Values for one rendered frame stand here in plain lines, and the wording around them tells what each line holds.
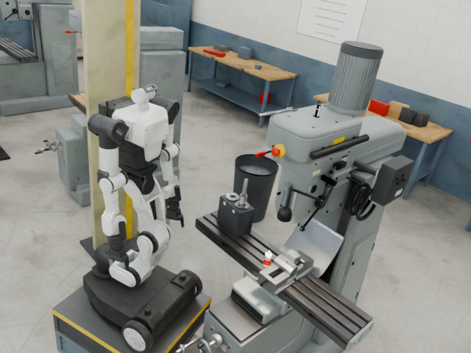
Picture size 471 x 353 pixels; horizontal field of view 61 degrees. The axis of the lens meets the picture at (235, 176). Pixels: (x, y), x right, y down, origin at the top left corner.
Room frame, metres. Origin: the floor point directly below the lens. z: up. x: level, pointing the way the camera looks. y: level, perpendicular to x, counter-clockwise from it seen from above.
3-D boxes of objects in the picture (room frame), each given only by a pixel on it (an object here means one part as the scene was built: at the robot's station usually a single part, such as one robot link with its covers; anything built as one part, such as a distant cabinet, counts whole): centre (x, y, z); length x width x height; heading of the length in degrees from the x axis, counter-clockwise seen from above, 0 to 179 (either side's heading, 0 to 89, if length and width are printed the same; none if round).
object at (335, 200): (1.96, -0.47, 1.47); 0.24 x 0.19 x 0.26; 47
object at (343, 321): (1.85, -0.30, 0.92); 1.24 x 0.23 x 0.08; 47
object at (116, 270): (1.92, 0.57, 0.68); 0.21 x 0.20 x 0.13; 66
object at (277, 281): (1.75, -0.36, 1.01); 0.35 x 0.15 x 0.11; 137
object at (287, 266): (1.73, -0.35, 1.05); 0.12 x 0.06 x 0.04; 47
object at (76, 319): (1.91, 0.54, 0.20); 0.78 x 0.68 x 0.40; 66
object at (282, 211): (1.64, -0.26, 1.44); 0.07 x 0.07 x 0.06
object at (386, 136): (2.18, -0.68, 1.66); 0.80 x 0.23 x 0.20; 137
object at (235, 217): (2.15, -0.03, 1.06); 0.22 x 0.12 x 0.20; 40
